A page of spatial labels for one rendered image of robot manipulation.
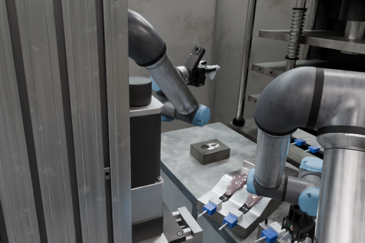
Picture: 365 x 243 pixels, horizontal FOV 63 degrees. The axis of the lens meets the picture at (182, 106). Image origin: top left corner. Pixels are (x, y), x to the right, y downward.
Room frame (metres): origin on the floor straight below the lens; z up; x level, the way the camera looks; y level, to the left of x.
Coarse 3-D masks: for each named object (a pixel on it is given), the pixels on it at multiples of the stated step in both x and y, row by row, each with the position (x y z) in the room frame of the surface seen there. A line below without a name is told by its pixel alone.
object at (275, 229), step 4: (272, 224) 0.92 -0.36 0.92; (276, 224) 0.93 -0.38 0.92; (268, 228) 0.92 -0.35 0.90; (272, 228) 0.91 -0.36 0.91; (276, 228) 0.90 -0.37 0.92; (280, 228) 0.90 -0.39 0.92; (264, 232) 0.89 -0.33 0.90; (268, 232) 0.90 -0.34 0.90; (272, 232) 0.90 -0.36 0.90; (276, 232) 0.89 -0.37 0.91; (280, 232) 0.88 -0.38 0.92; (284, 232) 0.89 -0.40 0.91; (264, 236) 0.88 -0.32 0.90; (268, 236) 0.87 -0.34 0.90; (272, 236) 0.87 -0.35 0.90; (276, 236) 0.88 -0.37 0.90; (280, 236) 0.89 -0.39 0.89; (256, 240) 0.86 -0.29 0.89; (260, 240) 0.87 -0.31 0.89; (268, 240) 0.87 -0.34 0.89; (272, 240) 0.87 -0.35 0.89
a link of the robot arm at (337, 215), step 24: (336, 72) 0.52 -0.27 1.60; (360, 72) 0.52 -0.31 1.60; (336, 96) 0.48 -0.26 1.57; (360, 96) 0.47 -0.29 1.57; (312, 120) 0.49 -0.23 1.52; (336, 120) 0.46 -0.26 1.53; (360, 120) 0.44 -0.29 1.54; (336, 144) 0.45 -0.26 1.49; (360, 144) 0.43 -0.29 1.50; (336, 168) 0.43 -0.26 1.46; (360, 168) 0.41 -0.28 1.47; (336, 192) 0.40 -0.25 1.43; (360, 192) 0.39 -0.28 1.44; (336, 216) 0.38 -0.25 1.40; (360, 216) 0.37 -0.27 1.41; (336, 240) 0.36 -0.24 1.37; (360, 240) 0.35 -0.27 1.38
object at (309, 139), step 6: (294, 132) 1.81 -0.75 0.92; (300, 132) 1.77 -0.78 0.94; (306, 132) 1.73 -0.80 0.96; (312, 132) 1.73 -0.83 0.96; (294, 138) 1.80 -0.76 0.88; (300, 138) 1.76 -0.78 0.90; (306, 138) 1.73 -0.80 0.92; (312, 138) 1.69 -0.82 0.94; (294, 144) 1.80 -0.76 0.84; (306, 144) 1.72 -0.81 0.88; (312, 144) 1.68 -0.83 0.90; (318, 144) 1.65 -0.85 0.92; (294, 150) 1.79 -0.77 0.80; (300, 150) 1.75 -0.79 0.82; (318, 150) 1.64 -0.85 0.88; (306, 156) 1.71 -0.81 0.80; (312, 156) 1.67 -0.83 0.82; (318, 156) 1.64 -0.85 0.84
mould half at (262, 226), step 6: (282, 216) 1.01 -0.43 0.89; (264, 222) 0.96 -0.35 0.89; (270, 222) 0.97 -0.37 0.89; (258, 228) 0.96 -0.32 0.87; (264, 228) 0.93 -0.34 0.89; (258, 234) 0.95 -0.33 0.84; (264, 240) 0.92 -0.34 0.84; (276, 240) 0.87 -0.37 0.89; (282, 240) 0.87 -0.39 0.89; (294, 240) 0.88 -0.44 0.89
